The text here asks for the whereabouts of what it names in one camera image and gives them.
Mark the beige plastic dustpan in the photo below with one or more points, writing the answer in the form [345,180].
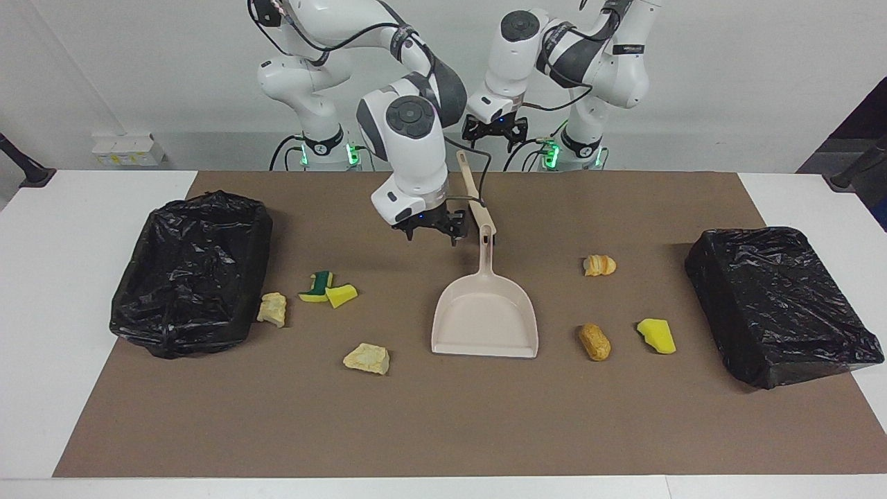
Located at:
[485,312]

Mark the brown table mat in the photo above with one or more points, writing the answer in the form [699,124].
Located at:
[443,430]

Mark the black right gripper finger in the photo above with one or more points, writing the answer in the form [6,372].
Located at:
[407,232]
[458,227]

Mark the orange striped bread piece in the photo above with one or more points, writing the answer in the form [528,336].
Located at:
[599,265]

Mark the large pale yellow foam chunk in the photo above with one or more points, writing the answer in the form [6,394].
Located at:
[366,359]

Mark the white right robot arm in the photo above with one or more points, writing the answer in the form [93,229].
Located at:
[416,166]

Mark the white power strip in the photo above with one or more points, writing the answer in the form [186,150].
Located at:
[128,149]

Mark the small yellow sponge wedge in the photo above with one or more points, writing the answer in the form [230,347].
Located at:
[341,295]

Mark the large yellow sponge wedge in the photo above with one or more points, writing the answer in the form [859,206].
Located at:
[658,336]

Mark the black stand foot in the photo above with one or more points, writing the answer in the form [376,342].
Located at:
[856,170]
[28,170]

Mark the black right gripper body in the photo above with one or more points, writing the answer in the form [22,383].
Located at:
[429,220]

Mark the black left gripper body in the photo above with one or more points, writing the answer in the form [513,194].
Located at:
[493,125]

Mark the beige brush with black bristles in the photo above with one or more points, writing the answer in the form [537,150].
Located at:
[469,177]

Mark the green and yellow sponge piece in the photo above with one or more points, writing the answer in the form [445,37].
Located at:
[317,285]

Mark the open bin with black bag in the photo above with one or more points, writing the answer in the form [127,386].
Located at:
[194,277]

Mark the brown bread roll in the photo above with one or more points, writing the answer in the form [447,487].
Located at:
[595,342]

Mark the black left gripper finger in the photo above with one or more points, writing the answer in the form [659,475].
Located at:
[470,130]
[518,137]

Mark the bin wrapped in black bag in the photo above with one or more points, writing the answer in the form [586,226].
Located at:
[776,305]

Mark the small beige foam chunk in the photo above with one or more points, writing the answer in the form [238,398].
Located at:
[272,310]

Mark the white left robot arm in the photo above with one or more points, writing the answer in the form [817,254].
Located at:
[509,76]

